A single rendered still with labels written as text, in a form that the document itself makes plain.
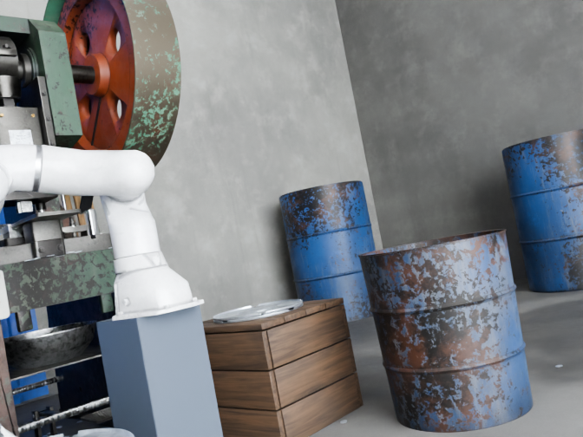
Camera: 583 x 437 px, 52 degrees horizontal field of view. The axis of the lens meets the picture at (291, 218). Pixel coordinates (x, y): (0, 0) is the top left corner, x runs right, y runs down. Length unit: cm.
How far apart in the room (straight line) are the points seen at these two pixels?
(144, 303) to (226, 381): 50
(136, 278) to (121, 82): 108
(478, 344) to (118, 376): 89
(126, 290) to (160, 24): 107
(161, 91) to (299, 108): 272
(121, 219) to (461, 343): 90
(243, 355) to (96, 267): 60
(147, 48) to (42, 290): 85
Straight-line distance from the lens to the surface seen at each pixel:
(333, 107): 506
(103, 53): 245
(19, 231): 216
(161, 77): 213
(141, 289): 140
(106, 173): 142
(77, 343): 210
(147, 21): 217
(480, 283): 159
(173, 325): 143
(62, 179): 144
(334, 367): 187
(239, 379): 176
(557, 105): 436
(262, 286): 418
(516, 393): 170
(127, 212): 149
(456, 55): 473
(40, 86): 223
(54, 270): 198
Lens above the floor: 55
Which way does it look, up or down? 2 degrees up
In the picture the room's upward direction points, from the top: 11 degrees counter-clockwise
